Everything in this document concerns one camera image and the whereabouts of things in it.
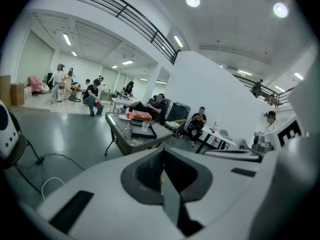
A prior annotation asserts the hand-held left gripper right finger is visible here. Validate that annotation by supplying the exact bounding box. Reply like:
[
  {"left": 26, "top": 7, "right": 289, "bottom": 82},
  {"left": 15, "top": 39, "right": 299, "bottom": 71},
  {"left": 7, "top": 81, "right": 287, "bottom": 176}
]
[{"left": 161, "top": 147, "right": 267, "bottom": 240}]

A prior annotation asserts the chair with patterned cushion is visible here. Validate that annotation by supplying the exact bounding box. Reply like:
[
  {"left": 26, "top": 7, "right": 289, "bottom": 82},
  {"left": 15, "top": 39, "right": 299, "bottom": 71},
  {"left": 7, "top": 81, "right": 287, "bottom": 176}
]
[{"left": 164, "top": 118, "right": 188, "bottom": 139}]

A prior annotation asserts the white table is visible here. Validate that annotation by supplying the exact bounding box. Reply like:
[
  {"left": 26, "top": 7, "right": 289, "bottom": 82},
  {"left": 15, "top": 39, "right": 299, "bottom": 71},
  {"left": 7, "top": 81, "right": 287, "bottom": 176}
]
[
  {"left": 196, "top": 125, "right": 238, "bottom": 155},
  {"left": 109, "top": 97, "right": 140, "bottom": 114}
]

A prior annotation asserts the black balcony railing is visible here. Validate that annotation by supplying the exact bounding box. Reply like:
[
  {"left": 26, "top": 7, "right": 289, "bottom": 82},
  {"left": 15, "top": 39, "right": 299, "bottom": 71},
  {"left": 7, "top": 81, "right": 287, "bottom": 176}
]
[
  {"left": 37, "top": 0, "right": 181, "bottom": 65},
  {"left": 233, "top": 73, "right": 294, "bottom": 109}
]

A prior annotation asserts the glass top coffee table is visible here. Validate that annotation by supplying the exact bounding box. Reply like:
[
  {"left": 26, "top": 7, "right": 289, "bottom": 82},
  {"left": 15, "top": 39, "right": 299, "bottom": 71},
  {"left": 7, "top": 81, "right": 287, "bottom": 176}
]
[{"left": 104, "top": 111, "right": 174, "bottom": 157}]

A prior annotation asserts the black storage case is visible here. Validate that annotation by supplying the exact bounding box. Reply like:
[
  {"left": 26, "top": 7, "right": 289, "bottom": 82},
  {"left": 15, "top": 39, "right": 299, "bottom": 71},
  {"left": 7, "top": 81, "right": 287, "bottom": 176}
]
[{"left": 165, "top": 101, "right": 192, "bottom": 125}]

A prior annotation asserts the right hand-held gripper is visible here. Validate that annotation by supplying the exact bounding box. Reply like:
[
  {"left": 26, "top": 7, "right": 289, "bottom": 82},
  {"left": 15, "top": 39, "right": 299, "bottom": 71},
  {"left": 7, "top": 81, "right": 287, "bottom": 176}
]
[{"left": 202, "top": 48, "right": 320, "bottom": 240}]

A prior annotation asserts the black tray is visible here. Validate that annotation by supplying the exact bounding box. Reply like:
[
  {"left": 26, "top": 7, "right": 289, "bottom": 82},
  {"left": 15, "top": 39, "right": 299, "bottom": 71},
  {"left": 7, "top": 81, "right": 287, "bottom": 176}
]
[{"left": 130, "top": 122, "right": 158, "bottom": 140}]

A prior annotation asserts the white round device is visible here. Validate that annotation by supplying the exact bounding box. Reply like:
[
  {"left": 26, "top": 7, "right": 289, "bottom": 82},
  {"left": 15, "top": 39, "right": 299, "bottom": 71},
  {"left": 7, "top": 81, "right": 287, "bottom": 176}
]
[{"left": 0, "top": 100, "right": 21, "bottom": 160}]

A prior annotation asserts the black cable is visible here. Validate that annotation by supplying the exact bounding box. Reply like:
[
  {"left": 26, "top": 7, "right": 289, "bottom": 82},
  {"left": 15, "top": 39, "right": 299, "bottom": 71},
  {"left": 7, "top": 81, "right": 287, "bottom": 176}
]
[{"left": 14, "top": 138, "right": 86, "bottom": 195}]

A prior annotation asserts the red ornate box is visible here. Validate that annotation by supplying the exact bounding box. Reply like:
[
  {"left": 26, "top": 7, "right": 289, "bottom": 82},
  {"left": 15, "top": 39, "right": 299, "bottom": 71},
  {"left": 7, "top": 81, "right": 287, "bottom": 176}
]
[{"left": 131, "top": 110, "right": 153, "bottom": 122}]

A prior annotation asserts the white cable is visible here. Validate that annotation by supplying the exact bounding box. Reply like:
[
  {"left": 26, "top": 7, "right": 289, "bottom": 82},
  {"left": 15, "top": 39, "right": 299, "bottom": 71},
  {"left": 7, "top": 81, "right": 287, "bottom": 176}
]
[{"left": 41, "top": 176, "right": 66, "bottom": 201}]

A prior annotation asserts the stack of cardboard boxes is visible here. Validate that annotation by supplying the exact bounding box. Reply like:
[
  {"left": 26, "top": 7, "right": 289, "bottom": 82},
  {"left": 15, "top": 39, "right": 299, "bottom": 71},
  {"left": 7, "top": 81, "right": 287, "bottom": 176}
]
[{"left": 0, "top": 74, "right": 12, "bottom": 108}]

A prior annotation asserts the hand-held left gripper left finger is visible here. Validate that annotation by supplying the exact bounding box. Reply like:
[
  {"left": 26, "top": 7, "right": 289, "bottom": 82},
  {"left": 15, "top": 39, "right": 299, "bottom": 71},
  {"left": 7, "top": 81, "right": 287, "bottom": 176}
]
[{"left": 21, "top": 147, "right": 187, "bottom": 240}]

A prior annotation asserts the pink cloth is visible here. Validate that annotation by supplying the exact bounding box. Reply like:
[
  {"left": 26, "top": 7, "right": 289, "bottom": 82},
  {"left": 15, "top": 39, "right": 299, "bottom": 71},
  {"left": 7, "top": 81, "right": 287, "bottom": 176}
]
[{"left": 29, "top": 75, "right": 44, "bottom": 93}]

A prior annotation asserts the small cardboard box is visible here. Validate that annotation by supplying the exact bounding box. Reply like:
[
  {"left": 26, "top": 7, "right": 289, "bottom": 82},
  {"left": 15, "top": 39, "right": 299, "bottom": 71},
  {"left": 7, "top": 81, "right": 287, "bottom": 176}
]
[{"left": 10, "top": 82, "right": 26, "bottom": 107}]

